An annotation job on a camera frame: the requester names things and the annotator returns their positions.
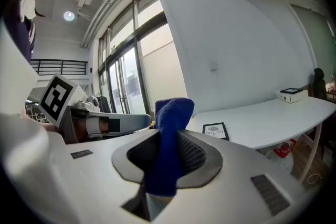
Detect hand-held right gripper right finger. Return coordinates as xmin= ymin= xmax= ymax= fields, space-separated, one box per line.
xmin=175 ymin=128 xmax=224 ymax=189

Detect blue cloth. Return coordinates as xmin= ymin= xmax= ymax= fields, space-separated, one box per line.
xmin=143 ymin=97 xmax=195 ymax=197

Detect green glass partition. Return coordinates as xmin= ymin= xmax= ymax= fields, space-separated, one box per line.
xmin=290 ymin=4 xmax=336 ymax=79

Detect white table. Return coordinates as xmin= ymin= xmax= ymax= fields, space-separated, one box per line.
xmin=185 ymin=95 xmax=336 ymax=183

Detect black-framed window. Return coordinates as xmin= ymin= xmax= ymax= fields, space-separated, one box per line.
xmin=97 ymin=0 xmax=188 ymax=115

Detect round ceiling lamp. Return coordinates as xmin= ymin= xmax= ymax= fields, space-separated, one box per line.
xmin=63 ymin=10 xmax=76 ymax=22

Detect white box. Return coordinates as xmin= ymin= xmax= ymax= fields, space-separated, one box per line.
xmin=275 ymin=89 xmax=309 ymax=103

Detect black photo frame fingerprint print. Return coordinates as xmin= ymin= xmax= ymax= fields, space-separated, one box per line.
xmin=202 ymin=122 xmax=230 ymax=141

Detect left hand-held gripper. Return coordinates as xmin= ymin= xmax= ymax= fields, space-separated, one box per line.
xmin=37 ymin=72 xmax=152 ymax=145

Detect person's left forearm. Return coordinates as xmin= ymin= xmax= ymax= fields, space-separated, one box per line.
xmin=21 ymin=112 xmax=57 ymax=132

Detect black-framed tree picture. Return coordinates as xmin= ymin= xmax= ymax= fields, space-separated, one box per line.
xmin=280 ymin=87 xmax=303 ymax=94

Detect navy shirt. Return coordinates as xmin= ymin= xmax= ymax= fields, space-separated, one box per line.
xmin=2 ymin=0 xmax=36 ymax=62

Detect white bow collar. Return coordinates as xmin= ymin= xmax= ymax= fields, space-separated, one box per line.
xmin=20 ymin=0 xmax=36 ymax=22

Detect clear bottle red cap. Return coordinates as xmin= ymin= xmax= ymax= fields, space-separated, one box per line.
xmin=266 ymin=138 xmax=297 ymax=174

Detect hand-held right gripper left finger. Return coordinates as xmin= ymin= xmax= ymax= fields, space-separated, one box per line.
xmin=111 ymin=129 xmax=161 ymax=184

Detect black railing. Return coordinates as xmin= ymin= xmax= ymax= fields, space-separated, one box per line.
xmin=30 ymin=59 xmax=89 ymax=76

